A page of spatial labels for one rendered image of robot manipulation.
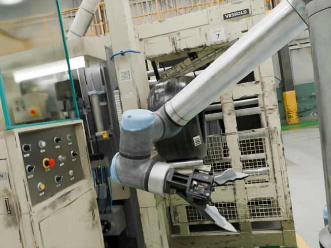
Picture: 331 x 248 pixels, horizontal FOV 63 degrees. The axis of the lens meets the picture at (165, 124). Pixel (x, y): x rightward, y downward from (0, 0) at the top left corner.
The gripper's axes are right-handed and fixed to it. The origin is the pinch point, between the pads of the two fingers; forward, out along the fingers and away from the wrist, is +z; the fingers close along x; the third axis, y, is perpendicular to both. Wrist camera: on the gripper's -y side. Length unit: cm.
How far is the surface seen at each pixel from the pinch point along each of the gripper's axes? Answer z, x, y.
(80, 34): -145, 116, -53
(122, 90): -88, 71, -57
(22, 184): -89, -9, -26
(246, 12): -25, 168, -63
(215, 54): -40, 127, -71
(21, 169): -90, -4, -22
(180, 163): -40, 39, -79
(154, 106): -58, 58, -50
